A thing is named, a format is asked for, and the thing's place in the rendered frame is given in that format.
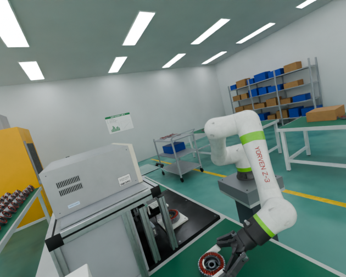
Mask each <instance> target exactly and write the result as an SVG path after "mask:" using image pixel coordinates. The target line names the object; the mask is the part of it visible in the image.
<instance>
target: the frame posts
mask: <svg viewBox="0 0 346 277"><path fill-rule="evenodd" d="M156 198H157V202H158V206H159V209H160V213H161V216H162V219H163V223H164V226H165V230H166V233H167V236H168V240H169V244H170V247H171V248H172V249H173V250H175V248H178V244H177V241H176V237H175V233H174V230H173V227H172V223H171V219H170V216H169V212H168V208H167V205H166V202H165V198H164V195H163V194H161V195H159V196H156ZM137 210H138V213H139V217H140V219H141V222H142V226H143V229H144V233H145V235H146V238H147V242H148V245H149V248H150V252H151V254H152V258H153V261H154V262H155V263H157V262H158V260H159V261H160V260H161V258H160V254H159V251H158V247H157V244H156V241H155V238H154V234H153V231H152V227H151V225H150V221H149V218H148V214H147V211H146V208H145V205H144V204H141V205H139V206H137Z"/></svg>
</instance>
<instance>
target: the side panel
mask: <svg viewBox="0 0 346 277"><path fill-rule="evenodd" d="M50 255H51V258H52V261H53V263H54V265H55V268H56V270H57V273H58V275H59V277H65V276H67V275H68V274H70V273H72V272H73V271H75V270H76V269H79V268H80V267H82V266H83V265H85V264H88V266H89V269H90V271H91V274H92V277H149V275H148V272H147V268H146V265H145V262H144V259H143V256H142V252H141V249H140V247H139V243H138V240H137V237H136V234H135V230H134V228H133V225H132V221H131V218H130V215H129V212H126V213H124V214H122V215H120V216H118V217H116V218H114V219H112V220H110V221H108V222H106V223H105V224H103V225H101V226H99V227H97V228H95V229H93V230H91V231H89V232H87V233H85V234H83V235H81V236H79V237H77V238H76V239H74V240H72V241H70V242H68V243H66V244H64V245H62V246H60V247H58V248H56V249H55V250H53V251H51V252H50Z"/></svg>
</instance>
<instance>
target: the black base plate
mask: <svg viewBox="0 0 346 277"><path fill-rule="evenodd" d="M161 194H163V195H164V198H165V202H166V204H168V205H169V207H167V208H168V210H171V209H176V210H178V212H180V213H181V214H183V215H184V216H186V217H187V218H188V220H187V221H186V222H184V223H183V224H181V225H180V226H178V227H177V228H175V229H174V233H175V237H176V241H177V244H178V248H175V250H173V249H172V248H171V247H170V244H169V240H168V236H167V233H166V231H165V230H164V229H163V228H162V227H161V226H160V225H159V224H156V223H157V222H156V219H155V216H154V217H152V218H150V219H149V221H151V222H152V223H153V224H154V226H155V227H156V230H157V233H158V235H157V236H155V237H154V238H155V241H156V244H157V247H158V251H159V254H160V258H161V260H160V261H159V260H158V262H157V263H155V262H154V261H153V258H152V254H151V252H150V248H149V245H148V242H147V238H146V235H145V233H144V229H143V226H142V224H141V223H140V222H139V221H135V220H134V218H133V220H134V222H135V226H136V229H137V232H138V235H139V239H140V242H141V245H142V248H143V252H144V255H145V257H146V261H147V264H148V267H149V271H152V270H153V269H154V268H156V267H157V266H158V265H160V264H161V263H162V262H163V261H165V260H166V259H168V258H169V257H170V256H172V255H173V254H174V253H176V252H177V251H178V250H180V249H181V248H182V247H183V246H185V245H186V244H188V243H189V242H190V241H192V240H193V239H194V238H195V237H197V236H198V235H199V234H201V233H202V232H203V231H205V230H206V229H207V228H209V227H210V226H212V225H213V224H214V223H216V222H217V221H218V220H219V219H220V216H219V215H218V214H216V213H214V212H212V211H210V210H208V209H206V208H204V207H202V206H200V205H198V204H196V203H194V202H192V201H190V200H188V199H186V198H185V197H183V196H181V195H179V194H177V193H175V192H173V191H171V190H169V189H167V190H165V191H163V192H161ZM155 201H156V200H155V199H153V198H152V199H151V200H149V201H147V202H146V203H147V205H149V204H151V203H153V202H155ZM156 217H157V220H158V219H160V218H161V214H157V215H156Z"/></svg>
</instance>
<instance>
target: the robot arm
mask: <svg viewBox="0 0 346 277"><path fill-rule="evenodd" d="M204 132H205V134H206V136H207V138H208V140H209V143H210V147H211V161H212V162H213V163H214V164H215V165H217V166H223V165H229V164H235V165H236V168H237V179H238V180H242V181H249V180H254V179H255V182H256V186H257V189H258V194H259V200H260V205H261V209H260V210H259V211H258V212H257V213H256V214H254V215H253V216H252V217H251V218H249V219H248V220H244V222H245V223H243V226H244V228H241V229H240V230H238V231H237V233H236V232H235V231H234V230H232V231H231V232H230V233H228V234H225V235H223V236H220V237H218V238H217V239H216V240H217V242H216V244H215V245H214V246H213V247H212V248H211V249H210V250H208V251H207V252H206V253H208V252H216V253H218V251H220V250H221V248H222V247H232V255H231V257H230V260H229V262H228V264H227V266H226V268H225V269H224V268H222V269H221V270H220V271H219V272H217V273H216V274H215V275H214V276H212V277H236V276H237V274H238V273H239V271H240V270H241V269H242V267H243V266H244V264H245V263H246V262H247V261H249V258H248V257H247V255H246V252H247V251H248V250H252V249H253V248H255V247H256V246H257V244H258V245H259V246H262V245H263V244H265V243H266V242H267V241H268V240H270V239H271V238H273V237H274V236H275V235H276V234H278V233H279V232H281V231H283V230H285V229H288V228H290V227H292V226H293V225H294V224H295V222H296V221H297V212H296V209H295V208H294V206H293V205H292V204H291V203H290V202H288V201H287V200H285V199H284V198H283V195H282V193H281V190H280V188H279V185H278V183H277V180H276V177H275V175H274V171H273V168H272V165H271V161H270V157H269V152H268V149H267V143H266V139H265V135H264V131H263V127H262V124H261V121H260V118H259V116H258V114H257V113H256V112H254V111H252V110H244V111H241V112H238V113H235V114H232V115H228V116H224V117H218V118H212V119H210V120H208V121H207V123H206V124H205V127H204ZM233 135H238V136H239V138H240V141H241V144H237V145H233V146H229V147H226V137H229V136H233ZM228 270H229V271H228Z"/></svg>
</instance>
